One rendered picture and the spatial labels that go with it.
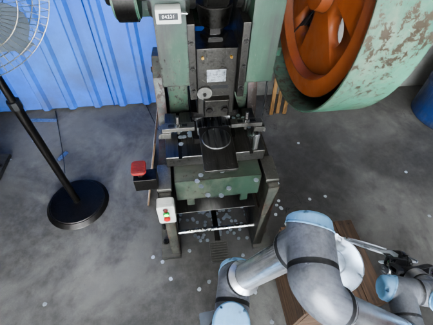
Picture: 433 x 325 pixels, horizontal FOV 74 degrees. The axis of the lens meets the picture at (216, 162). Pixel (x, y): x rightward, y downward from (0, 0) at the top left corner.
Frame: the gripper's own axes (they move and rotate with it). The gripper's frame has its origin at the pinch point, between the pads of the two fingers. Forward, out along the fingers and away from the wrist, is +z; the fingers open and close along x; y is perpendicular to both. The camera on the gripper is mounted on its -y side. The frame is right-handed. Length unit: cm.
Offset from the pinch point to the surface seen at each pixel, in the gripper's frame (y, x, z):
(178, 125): 92, -42, 14
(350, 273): 7.6, 15.7, 14.0
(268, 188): 49, -19, 12
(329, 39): 39, -75, -15
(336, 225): 10.0, -0.9, 32.0
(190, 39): 83, -68, -24
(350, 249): 5.7, 7.2, 22.3
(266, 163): 51, -29, 19
